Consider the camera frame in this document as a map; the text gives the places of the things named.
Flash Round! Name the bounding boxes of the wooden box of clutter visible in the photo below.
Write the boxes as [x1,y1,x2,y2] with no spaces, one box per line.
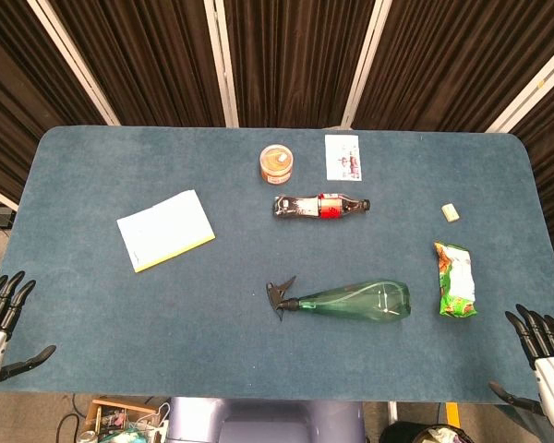
[76,398,170,443]

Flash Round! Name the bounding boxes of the green spray bottle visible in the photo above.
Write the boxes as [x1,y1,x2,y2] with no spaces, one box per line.
[265,275,412,324]

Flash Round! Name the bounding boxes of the purple robot base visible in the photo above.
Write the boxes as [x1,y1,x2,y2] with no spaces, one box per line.
[165,396,368,443]

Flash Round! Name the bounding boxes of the white printed card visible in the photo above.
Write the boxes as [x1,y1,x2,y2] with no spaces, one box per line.
[324,134,364,183]

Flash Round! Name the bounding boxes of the dark curtain partition panels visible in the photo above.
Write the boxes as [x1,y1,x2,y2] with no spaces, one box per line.
[0,0,554,305]

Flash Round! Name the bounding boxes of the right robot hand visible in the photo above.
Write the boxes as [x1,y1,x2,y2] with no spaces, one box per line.
[488,303,554,437]

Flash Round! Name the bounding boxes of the round orange lidded container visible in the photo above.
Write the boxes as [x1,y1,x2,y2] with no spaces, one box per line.
[259,143,295,186]

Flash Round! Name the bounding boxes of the cola bottle red label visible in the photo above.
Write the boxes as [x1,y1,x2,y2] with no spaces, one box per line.
[271,193,371,221]

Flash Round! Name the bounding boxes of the green snack bag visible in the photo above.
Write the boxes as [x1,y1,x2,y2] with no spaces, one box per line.
[433,241,479,319]

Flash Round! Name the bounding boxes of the white notepad yellow edge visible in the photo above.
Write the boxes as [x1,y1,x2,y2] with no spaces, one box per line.
[115,188,217,274]

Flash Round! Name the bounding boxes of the blue table cloth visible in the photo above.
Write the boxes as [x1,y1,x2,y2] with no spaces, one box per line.
[0,126,554,404]

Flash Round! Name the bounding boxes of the black floor cable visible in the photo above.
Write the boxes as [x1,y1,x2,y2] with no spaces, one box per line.
[54,393,82,443]

